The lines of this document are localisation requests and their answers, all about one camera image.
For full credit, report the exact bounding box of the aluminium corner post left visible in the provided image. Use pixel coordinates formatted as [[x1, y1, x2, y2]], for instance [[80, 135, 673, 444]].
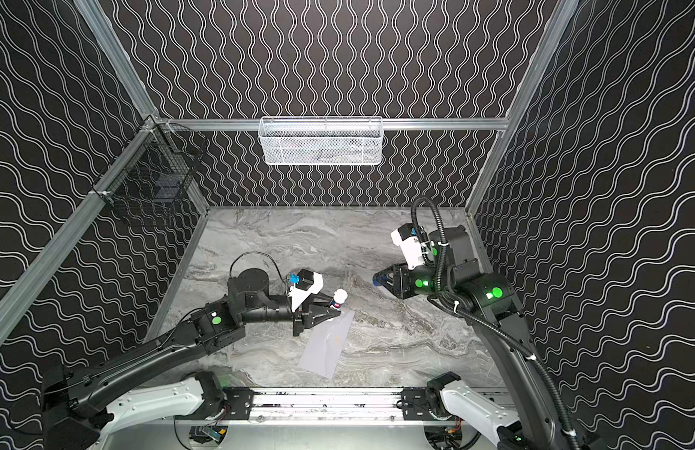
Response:
[[74, 0, 159, 118]]

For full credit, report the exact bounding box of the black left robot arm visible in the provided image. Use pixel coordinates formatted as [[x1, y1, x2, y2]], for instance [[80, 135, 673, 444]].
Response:
[[40, 268, 348, 449]]

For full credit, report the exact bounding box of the blue white glue stick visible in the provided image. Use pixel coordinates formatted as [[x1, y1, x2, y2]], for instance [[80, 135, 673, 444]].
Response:
[[330, 289, 349, 310]]

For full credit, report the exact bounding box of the aluminium left side rail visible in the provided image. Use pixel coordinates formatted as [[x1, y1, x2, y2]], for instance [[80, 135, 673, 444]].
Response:
[[0, 118, 156, 348]]

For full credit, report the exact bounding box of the aluminium corner post right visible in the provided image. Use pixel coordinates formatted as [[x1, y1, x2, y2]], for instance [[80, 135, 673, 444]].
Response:
[[466, 0, 579, 219]]

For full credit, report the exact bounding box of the aluminium corner post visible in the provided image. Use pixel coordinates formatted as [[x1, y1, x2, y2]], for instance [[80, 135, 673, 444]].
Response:
[[74, 0, 159, 118], [466, 0, 579, 219]]

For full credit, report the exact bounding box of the black wire basket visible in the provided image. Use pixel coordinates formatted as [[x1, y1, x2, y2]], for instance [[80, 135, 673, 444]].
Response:
[[98, 124, 207, 229]]

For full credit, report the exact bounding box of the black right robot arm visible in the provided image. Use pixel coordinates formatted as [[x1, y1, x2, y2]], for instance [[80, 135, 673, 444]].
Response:
[[373, 223, 606, 449]]

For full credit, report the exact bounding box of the white envelope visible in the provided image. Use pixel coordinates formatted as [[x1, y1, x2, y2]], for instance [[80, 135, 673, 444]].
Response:
[[298, 310, 355, 379]]

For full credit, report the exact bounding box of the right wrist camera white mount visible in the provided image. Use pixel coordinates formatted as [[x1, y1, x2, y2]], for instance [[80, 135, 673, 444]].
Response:
[[391, 223, 432, 270]]

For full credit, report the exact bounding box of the white wire mesh basket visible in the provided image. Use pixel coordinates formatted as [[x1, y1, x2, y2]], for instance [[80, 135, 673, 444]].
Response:
[[258, 116, 384, 166]]

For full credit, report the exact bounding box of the aluminium back crossbar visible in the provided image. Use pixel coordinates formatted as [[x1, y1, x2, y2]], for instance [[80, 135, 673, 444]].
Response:
[[157, 116, 509, 132]]

